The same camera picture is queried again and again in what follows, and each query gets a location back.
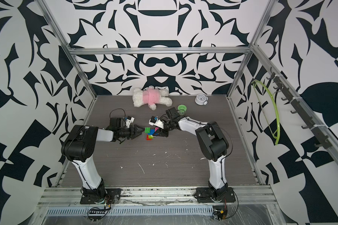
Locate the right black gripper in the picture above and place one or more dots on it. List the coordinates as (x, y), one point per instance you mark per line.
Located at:
(161, 132)

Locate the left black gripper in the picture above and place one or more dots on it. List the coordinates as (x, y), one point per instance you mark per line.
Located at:
(134, 135)

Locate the blue long lego brick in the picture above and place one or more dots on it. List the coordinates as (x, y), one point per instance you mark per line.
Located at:
(152, 131)

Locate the dark green lego brick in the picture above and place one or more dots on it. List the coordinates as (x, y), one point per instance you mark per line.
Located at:
(147, 130)

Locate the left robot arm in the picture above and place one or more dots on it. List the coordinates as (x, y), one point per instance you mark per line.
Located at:
(79, 148)

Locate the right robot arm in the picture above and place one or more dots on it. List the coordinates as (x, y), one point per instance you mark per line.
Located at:
(212, 142)

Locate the green lidded jar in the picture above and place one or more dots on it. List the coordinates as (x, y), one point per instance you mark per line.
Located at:
(182, 108)

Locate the white teddy bear pink shirt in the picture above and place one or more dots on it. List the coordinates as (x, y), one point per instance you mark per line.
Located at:
(151, 97)

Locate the white alarm clock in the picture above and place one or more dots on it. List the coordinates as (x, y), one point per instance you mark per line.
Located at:
(201, 100)

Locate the green toy bow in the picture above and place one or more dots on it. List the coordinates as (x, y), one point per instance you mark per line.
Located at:
(277, 133)

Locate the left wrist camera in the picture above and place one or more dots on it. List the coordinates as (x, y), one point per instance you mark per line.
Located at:
(118, 122)

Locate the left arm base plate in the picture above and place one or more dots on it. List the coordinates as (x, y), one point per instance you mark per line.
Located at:
(109, 195)

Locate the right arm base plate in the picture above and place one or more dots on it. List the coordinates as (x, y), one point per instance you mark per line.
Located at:
(210, 195)

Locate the black wall hook rack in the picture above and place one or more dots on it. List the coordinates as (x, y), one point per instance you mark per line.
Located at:
(301, 108)

